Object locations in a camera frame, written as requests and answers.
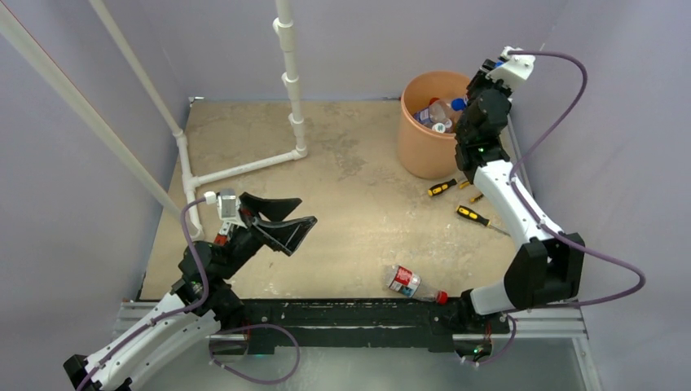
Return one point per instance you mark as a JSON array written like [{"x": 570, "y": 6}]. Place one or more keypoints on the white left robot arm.
[{"x": 201, "y": 303}]

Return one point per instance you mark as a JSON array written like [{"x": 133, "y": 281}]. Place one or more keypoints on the adjustable wrench red handle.
[{"x": 222, "y": 236}]

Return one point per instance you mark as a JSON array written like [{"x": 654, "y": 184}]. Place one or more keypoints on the yellow handled pliers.
[{"x": 476, "y": 198}]

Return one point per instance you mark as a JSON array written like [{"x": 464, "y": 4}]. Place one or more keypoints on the crushed white cap bottle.
[{"x": 442, "y": 127}]

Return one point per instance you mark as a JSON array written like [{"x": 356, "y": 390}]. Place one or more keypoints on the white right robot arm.
[{"x": 545, "y": 269}]

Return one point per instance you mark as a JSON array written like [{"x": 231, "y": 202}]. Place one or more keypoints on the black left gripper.
[{"x": 285, "y": 236}]

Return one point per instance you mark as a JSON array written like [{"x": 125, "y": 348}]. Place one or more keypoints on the small blue Pepsi bottle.
[{"x": 435, "y": 113}]

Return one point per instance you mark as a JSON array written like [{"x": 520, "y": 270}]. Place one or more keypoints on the orange plastic bin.
[{"x": 423, "y": 152}]

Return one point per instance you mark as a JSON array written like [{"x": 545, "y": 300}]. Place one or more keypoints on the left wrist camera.
[{"x": 228, "y": 205}]

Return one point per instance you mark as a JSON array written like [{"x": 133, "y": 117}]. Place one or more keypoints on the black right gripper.
[{"x": 481, "y": 80}]

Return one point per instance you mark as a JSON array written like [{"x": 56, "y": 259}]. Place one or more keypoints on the red blue label bottle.
[{"x": 402, "y": 280}]

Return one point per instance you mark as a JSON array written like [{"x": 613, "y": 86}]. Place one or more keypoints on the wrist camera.
[
  {"x": 514, "y": 68},
  {"x": 228, "y": 205}
]

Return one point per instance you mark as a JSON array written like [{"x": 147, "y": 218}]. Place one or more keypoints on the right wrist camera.
[{"x": 514, "y": 68}]

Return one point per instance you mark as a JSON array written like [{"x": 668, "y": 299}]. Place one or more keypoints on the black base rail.
[{"x": 359, "y": 323}]

